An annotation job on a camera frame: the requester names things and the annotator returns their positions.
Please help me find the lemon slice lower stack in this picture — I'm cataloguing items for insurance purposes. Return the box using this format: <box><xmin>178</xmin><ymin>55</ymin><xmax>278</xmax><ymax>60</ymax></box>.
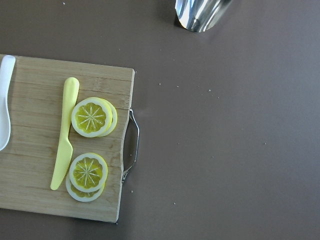
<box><xmin>65</xmin><ymin>152</ymin><xmax>108</xmax><ymax>203</ymax></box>

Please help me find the lemon slice upper stack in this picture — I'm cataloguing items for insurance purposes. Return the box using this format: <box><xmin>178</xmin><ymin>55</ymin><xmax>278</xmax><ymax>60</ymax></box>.
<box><xmin>71</xmin><ymin>97</ymin><xmax>118</xmax><ymax>138</ymax></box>

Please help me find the white spoon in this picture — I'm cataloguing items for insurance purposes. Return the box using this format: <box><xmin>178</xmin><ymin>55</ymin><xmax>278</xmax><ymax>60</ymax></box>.
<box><xmin>0</xmin><ymin>55</ymin><xmax>16</xmax><ymax>151</ymax></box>

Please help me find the metal scoop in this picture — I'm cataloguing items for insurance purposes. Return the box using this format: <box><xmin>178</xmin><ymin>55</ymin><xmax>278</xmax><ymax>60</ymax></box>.
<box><xmin>174</xmin><ymin>0</ymin><xmax>233</xmax><ymax>33</ymax></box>

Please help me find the lemon slice stack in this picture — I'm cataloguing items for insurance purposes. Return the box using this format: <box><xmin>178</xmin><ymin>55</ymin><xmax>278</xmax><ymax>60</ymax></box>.
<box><xmin>71</xmin><ymin>97</ymin><xmax>118</xmax><ymax>138</ymax></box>
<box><xmin>65</xmin><ymin>152</ymin><xmax>108</xmax><ymax>203</ymax></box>

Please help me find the yellow plastic knife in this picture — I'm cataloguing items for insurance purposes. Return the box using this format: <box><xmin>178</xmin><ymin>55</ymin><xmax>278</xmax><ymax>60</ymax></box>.
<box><xmin>50</xmin><ymin>77</ymin><xmax>80</xmax><ymax>191</ymax></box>

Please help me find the wooden cutting board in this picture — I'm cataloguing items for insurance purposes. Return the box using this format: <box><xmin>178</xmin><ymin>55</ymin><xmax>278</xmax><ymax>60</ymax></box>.
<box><xmin>0</xmin><ymin>56</ymin><xmax>135</xmax><ymax>223</ymax></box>

